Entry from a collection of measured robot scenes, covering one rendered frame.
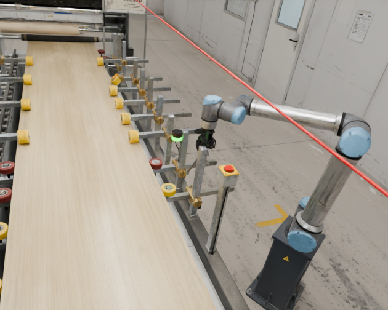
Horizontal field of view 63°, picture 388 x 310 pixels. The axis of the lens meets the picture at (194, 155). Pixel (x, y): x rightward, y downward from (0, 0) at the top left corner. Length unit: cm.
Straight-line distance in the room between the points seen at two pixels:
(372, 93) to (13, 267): 374
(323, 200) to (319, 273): 125
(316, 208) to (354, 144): 39
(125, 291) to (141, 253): 18
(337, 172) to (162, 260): 86
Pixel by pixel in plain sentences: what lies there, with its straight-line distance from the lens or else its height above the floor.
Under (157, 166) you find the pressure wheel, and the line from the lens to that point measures 188.
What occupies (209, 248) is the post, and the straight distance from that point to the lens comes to 168.
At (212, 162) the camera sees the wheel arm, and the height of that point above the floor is 86.
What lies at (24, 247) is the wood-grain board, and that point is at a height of 90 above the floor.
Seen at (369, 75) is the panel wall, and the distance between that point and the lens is 417.
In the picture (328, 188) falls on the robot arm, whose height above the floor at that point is 114.
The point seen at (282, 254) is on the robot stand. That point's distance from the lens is 212.
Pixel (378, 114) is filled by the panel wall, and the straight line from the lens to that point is 408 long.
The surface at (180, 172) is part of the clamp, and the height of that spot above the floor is 86.
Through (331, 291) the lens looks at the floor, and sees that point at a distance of 276.
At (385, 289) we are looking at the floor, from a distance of 303.
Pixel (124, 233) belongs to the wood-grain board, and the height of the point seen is 90.
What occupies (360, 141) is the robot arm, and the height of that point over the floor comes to 142.
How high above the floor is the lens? 199
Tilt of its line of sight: 33 degrees down
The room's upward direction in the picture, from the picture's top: 9 degrees clockwise
